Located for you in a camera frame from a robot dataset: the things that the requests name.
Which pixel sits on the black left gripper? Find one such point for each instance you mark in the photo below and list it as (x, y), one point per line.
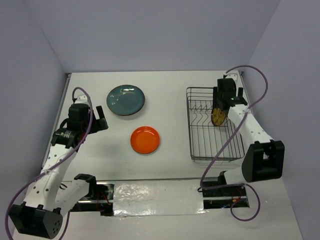
(99, 124)

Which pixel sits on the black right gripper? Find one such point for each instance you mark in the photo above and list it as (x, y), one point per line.
(215, 97)

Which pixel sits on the small yellow brown plate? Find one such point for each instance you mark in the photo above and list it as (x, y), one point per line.
(218, 117)

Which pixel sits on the dark teal glazed plate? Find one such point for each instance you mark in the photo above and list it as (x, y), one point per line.
(125, 100)

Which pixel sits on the orange plate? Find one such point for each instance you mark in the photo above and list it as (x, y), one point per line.
(145, 140)

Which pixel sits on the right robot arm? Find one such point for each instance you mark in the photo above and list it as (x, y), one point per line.
(264, 158)

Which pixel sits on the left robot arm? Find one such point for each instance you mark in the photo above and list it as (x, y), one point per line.
(44, 207)

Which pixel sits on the silver foil tape strip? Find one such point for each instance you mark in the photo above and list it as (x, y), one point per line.
(157, 198)

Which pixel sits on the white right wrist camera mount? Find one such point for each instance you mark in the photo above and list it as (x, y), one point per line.
(231, 75)

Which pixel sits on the metal wire dish rack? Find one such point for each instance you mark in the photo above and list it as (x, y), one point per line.
(205, 139)

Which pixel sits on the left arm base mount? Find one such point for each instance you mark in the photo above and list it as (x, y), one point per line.
(100, 201)

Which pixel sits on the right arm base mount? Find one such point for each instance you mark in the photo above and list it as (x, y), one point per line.
(223, 198)

